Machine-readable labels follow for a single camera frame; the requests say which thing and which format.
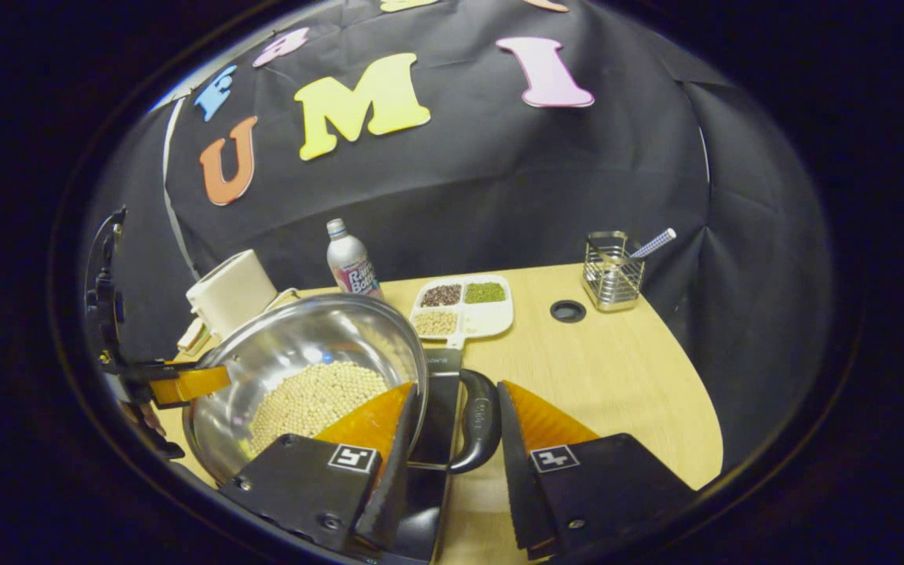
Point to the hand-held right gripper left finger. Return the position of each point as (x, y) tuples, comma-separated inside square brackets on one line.
[(393, 471)]

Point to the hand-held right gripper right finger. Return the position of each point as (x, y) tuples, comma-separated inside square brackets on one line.
[(515, 471)]

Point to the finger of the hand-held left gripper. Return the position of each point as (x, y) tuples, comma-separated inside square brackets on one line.
[(189, 383)]

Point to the black induction cooktop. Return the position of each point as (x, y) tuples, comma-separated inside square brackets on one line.
[(440, 416)]

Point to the pile of yellow soybeans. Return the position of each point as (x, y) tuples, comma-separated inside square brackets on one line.
[(311, 400)]

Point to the stainless steel pot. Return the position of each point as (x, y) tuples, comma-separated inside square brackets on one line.
[(303, 337)]

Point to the bread slice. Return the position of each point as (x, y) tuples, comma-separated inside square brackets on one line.
[(191, 333)]

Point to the white toaster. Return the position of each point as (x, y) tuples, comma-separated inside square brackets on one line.
[(232, 294)]

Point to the white divided bean plate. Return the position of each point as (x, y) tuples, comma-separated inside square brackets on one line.
[(487, 318)]

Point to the small labelled drink bottle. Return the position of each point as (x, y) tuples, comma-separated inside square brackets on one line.
[(350, 263)]

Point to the white patterned straw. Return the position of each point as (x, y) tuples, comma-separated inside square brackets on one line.
[(654, 242)]

